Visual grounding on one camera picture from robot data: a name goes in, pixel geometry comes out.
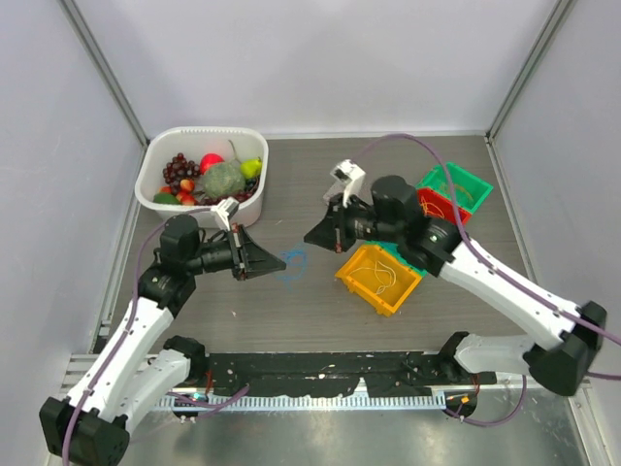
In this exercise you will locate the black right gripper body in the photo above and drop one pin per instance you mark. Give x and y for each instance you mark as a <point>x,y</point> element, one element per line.
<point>355,220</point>

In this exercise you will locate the white slotted cable duct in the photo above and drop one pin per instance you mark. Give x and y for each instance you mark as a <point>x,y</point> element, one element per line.
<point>358,401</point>

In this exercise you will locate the near green plastic bin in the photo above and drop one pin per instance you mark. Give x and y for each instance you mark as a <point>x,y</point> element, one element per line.
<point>391,248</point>

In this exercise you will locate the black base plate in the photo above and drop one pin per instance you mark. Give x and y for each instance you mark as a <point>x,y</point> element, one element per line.
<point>334,374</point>

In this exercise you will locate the red plastic bin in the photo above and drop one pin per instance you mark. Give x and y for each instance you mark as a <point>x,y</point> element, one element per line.
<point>437,205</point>

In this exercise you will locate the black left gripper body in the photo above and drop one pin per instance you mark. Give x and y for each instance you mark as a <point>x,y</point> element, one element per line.
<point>234,250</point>

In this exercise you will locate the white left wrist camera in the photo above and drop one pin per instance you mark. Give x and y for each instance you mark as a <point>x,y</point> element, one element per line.
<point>224,211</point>

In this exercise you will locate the green plastic bin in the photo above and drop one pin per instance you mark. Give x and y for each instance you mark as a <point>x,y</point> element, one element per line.
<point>471,191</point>
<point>391,248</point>

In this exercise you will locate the strawberry pile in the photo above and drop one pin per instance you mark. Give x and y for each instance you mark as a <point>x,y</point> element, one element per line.
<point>183,190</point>

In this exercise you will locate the dark red grape bunch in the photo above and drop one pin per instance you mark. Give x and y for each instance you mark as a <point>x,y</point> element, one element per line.
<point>179,168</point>

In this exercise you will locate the yellow plastic bin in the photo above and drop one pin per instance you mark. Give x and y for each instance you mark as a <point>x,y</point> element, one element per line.
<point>379,279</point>

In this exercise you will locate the green lime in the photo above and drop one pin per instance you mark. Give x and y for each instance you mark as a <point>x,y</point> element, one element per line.
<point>165,198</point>

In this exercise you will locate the grey card box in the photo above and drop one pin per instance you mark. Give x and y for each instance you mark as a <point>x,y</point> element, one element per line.
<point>333,191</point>

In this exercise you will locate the far green plastic bin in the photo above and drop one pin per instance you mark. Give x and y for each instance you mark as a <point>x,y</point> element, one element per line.
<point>471,191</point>

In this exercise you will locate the aluminium frame post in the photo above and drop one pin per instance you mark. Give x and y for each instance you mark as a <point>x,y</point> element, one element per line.
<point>551,27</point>
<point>72,12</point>

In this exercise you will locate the white fruit basket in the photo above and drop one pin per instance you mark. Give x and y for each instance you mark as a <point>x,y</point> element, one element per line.
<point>236,144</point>

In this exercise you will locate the green pear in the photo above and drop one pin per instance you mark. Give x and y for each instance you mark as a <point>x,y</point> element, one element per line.
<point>251,168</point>

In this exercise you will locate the red apple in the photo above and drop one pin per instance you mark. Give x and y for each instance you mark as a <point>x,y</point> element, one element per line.
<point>208,160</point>

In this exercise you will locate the green melon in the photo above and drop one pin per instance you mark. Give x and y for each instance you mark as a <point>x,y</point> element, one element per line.
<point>222,180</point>

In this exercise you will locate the aluminium frame post left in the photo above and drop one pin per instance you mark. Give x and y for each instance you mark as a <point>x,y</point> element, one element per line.
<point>72,12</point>

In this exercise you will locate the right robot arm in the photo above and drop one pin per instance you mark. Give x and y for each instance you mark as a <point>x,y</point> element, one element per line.
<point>560,339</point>

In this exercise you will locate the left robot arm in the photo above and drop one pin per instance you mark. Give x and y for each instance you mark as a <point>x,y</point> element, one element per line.
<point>94,423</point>

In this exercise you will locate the aluminium frame post right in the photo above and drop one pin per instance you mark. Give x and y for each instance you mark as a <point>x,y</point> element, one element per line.
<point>551,27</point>

